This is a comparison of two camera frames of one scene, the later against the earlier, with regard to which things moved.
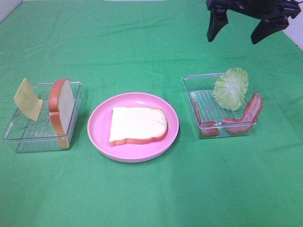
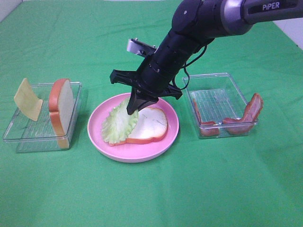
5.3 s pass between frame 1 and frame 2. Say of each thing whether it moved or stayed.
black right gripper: moved
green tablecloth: stayed
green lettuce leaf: moved
